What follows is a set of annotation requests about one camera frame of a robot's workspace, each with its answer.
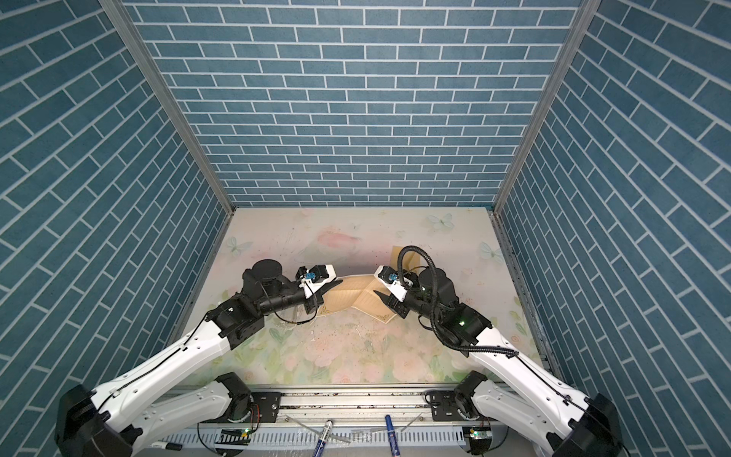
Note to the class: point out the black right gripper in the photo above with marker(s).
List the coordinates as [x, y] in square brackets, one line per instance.
[392, 302]

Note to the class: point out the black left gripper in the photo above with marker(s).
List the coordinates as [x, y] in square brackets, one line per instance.
[315, 301]

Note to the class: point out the brown paper envelope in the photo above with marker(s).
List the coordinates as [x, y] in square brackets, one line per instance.
[357, 300]

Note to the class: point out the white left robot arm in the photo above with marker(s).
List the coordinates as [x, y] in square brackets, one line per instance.
[123, 416]

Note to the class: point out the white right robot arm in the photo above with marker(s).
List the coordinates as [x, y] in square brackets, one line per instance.
[558, 419]

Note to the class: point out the white-blue marker pen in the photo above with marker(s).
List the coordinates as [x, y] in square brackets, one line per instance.
[323, 439]

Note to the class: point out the blue marker pen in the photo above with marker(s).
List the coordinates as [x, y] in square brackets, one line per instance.
[392, 437]

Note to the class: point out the black marker pen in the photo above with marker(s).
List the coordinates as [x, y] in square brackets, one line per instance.
[166, 446]

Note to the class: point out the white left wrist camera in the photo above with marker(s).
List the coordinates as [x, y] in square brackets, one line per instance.
[315, 279]

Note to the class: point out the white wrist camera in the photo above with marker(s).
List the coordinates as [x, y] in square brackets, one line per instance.
[389, 278]
[315, 279]

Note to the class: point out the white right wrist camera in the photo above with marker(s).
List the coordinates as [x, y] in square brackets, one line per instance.
[389, 278]

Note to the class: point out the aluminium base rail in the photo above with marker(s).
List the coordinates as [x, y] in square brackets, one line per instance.
[291, 419]

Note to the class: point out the aluminium left corner post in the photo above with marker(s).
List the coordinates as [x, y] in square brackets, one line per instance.
[133, 40]

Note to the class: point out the aluminium corner post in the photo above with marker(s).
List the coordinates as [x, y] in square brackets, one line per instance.
[133, 40]
[575, 36]

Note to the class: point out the aluminium right corner post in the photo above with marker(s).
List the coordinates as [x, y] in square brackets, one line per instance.
[575, 36]

